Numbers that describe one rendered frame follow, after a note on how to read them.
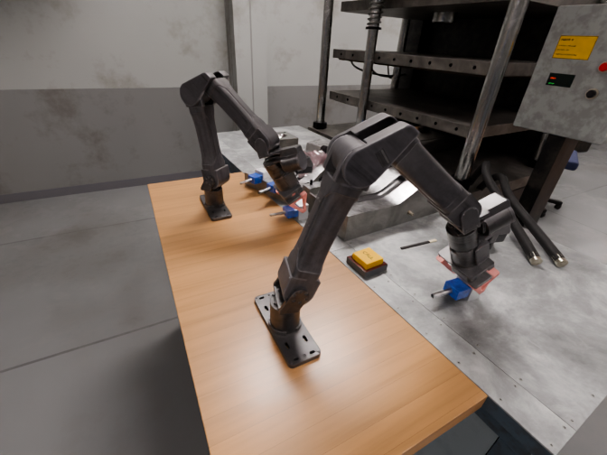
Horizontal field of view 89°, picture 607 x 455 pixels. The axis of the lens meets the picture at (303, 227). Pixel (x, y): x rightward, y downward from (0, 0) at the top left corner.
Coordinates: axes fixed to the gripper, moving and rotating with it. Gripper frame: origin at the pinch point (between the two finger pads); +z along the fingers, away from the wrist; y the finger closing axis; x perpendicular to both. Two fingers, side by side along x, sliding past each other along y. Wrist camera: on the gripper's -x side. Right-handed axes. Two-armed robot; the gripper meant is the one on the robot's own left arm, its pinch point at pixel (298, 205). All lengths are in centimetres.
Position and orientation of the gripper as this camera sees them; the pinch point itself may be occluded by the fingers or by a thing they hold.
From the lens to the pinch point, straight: 105.9
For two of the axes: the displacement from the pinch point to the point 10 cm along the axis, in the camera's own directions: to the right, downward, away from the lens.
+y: -4.4, -4.8, 7.6
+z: 4.0, 6.5, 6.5
